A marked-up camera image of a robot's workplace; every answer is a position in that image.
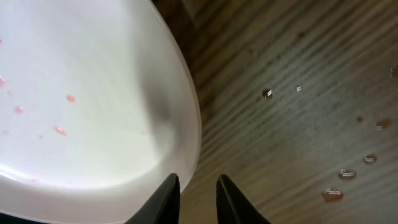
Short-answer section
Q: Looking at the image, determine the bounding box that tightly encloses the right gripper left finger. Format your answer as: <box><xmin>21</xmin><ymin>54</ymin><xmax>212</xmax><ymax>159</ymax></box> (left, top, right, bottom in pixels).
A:
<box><xmin>125</xmin><ymin>173</ymin><xmax>180</xmax><ymax>224</ymax></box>

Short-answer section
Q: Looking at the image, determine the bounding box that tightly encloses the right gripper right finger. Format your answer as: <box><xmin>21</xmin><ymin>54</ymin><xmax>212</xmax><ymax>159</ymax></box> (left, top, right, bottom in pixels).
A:
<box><xmin>216</xmin><ymin>174</ymin><xmax>271</xmax><ymax>224</ymax></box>

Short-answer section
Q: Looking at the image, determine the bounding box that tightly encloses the white plate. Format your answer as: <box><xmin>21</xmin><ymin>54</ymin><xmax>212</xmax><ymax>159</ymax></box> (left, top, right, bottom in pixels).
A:
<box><xmin>1</xmin><ymin>0</ymin><xmax>201</xmax><ymax>223</ymax></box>

